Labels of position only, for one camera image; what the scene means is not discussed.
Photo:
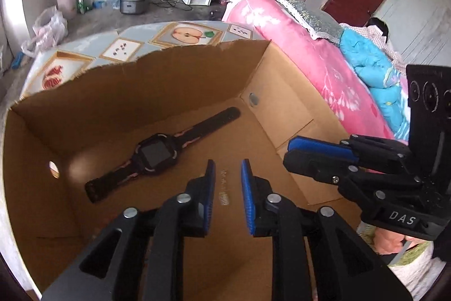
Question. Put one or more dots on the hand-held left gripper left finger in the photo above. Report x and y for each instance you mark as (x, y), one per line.
(210, 191)

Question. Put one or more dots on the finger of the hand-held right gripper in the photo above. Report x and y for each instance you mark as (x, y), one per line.
(317, 167)
(317, 146)

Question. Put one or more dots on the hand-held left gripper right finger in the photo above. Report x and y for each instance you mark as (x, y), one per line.
(246, 195)

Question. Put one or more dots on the black smart watch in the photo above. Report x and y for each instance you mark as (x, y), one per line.
(155, 154)

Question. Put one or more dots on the brown cardboard box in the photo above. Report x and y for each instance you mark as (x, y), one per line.
(88, 117)

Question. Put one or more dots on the person's right forearm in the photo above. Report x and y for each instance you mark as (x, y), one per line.
(415, 269)

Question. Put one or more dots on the person's right hand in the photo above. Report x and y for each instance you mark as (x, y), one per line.
(387, 241)

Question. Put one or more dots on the blue quilt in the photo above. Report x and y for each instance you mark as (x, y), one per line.
(366, 64)

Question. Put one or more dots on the pink floral blanket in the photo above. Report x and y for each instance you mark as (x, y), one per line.
(299, 50)

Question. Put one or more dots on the grey floral cloth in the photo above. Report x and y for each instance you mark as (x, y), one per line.
(310, 17)

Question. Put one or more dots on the white door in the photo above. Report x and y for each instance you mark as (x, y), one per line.
(419, 15)

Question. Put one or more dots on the fruit print tablecloth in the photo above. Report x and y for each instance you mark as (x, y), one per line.
(91, 47)

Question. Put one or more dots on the green bottle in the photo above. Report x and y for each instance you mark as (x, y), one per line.
(81, 4)

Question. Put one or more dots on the white plastic bag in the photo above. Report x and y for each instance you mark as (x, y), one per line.
(45, 29)

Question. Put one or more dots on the blue object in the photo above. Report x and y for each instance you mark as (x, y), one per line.
(16, 61)

